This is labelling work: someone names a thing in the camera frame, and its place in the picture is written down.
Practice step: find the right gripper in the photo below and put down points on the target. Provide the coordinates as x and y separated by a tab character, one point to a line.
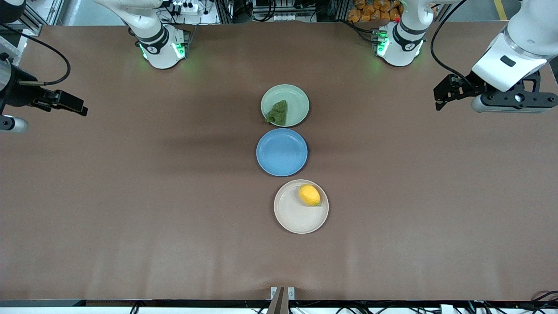
16	93

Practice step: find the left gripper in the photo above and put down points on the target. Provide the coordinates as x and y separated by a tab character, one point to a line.
470	87

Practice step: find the green lettuce leaf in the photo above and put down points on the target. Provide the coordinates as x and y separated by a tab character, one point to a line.
278	113

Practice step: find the yellow lemon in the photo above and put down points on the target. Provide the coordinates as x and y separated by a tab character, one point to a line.
309	194

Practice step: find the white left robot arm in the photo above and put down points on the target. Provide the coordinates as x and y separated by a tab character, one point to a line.
399	48

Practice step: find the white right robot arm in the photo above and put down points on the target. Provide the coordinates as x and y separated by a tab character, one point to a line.
159	52

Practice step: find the orange packaged goods pile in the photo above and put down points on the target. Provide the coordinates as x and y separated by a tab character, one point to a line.
368	11

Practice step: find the white power strip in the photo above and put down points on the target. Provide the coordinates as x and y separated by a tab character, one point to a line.
187	8

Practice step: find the green round plate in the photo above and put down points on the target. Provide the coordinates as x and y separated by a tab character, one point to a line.
294	98

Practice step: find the blue round plate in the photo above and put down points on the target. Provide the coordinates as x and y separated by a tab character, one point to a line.
282	152

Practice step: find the dark equipment rack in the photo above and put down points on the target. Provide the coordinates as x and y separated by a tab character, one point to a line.
283	8

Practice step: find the beige round plate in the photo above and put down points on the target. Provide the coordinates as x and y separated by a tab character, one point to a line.
296	216

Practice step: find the aluminium frame profile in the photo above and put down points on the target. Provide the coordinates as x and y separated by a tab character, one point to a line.
35	24

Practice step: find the grey metal table bracket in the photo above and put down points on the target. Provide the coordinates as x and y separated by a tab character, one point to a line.
273	291

